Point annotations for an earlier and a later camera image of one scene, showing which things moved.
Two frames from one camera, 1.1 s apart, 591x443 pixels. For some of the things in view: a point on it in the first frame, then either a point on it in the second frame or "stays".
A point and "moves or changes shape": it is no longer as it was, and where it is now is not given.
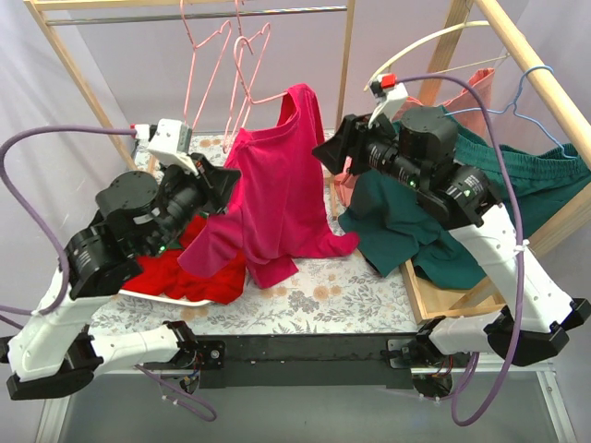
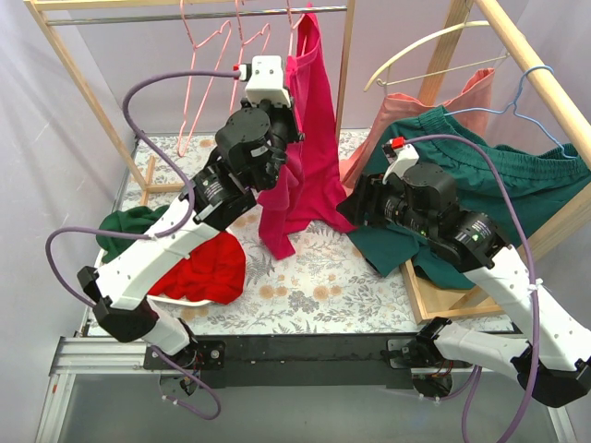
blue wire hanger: [513, 105] stays
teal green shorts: [387, 222] stays
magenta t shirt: [279, 209] moves or changes shape
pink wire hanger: [230, 23] stays
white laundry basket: [165, 299] stays
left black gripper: [209, 180] -> [290, 130]
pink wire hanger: [245, 82] moves or changes shape
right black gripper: [353, 144] -> [358, 199]
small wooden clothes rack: [44, 13] stays
